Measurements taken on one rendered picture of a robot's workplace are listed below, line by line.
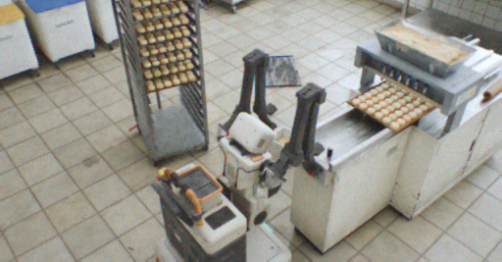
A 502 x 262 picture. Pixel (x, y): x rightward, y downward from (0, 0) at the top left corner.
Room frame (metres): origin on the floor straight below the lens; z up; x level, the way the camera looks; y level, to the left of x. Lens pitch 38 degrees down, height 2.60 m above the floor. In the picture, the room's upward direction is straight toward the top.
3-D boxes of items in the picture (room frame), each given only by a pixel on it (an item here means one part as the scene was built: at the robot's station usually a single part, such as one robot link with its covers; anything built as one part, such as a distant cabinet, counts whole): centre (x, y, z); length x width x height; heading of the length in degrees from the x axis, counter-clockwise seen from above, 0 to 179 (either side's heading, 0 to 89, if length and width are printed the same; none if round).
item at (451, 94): (2.43, -1.05, 1.01); 0.72 x 0.33 x 0.34; 38
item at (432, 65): (2.43, -1.05, 1.25); 0.56 x 0.29 x 0.14; 38
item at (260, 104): (2.14, -0.05, 1.18); 0.11 x 0.06 x 0.43; 38
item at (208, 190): (1.61, 0.27, 0.87); 0.23 x 0.15 x 0.11; 38
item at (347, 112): (2.61, -1.05, 0.87); 2.01 x 0.03 x 0.07; 128
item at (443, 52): (2.43, -1.05, 1.28); 0.54 x 0.27 x 0.06; 38
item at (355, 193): (2.12, -0.65, 0.45); 0.70 x 0.34 x 0.90; 128
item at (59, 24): (4.54, 2.15, 0.38); 0.64 x 0.54 x 0.77; 40
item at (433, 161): (2.72, -1.42, 0.42); 1.28 x 0.72 x 0.84; 128
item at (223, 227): (1.63, 0.25, 0.59); 0.55 x 0.34 x 0.83; 38
